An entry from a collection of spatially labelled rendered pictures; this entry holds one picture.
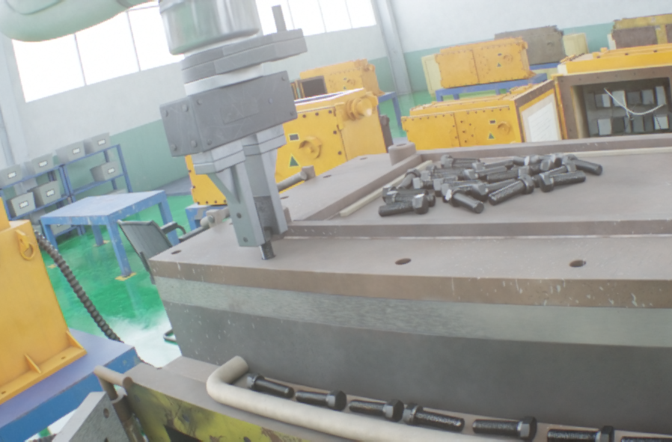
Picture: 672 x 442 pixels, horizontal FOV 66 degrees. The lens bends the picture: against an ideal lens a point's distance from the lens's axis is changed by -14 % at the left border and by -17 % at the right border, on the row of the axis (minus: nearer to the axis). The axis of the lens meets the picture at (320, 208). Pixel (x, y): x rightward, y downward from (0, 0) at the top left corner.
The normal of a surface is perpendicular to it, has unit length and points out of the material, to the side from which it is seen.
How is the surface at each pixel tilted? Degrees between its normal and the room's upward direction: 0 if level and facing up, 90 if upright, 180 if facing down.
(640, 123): 90
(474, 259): 0
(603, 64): 90
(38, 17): 130
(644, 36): 90
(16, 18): 119
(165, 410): 90
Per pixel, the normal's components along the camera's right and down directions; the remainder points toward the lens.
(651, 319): -0.59, 0.33
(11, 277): 0.79, -0.04
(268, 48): -0.25, 0.29
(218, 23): 0.29, 0.17
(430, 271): -0.23, -0.94
